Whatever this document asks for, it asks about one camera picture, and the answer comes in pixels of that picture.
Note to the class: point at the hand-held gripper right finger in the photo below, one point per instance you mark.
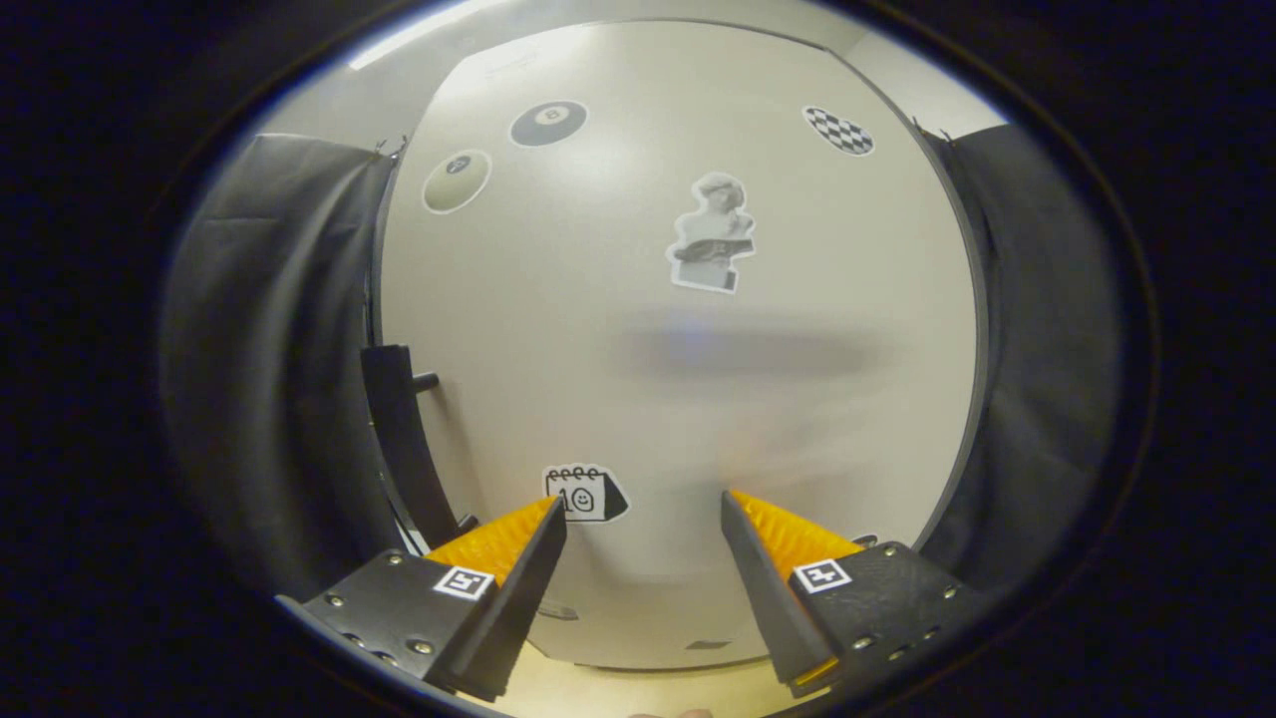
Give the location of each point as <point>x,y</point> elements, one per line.
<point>773,608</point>

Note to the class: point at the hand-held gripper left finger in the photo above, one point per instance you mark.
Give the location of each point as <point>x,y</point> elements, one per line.
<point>518,608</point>

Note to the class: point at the white cabinet door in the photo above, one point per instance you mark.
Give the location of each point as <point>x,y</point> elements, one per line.
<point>648,399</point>

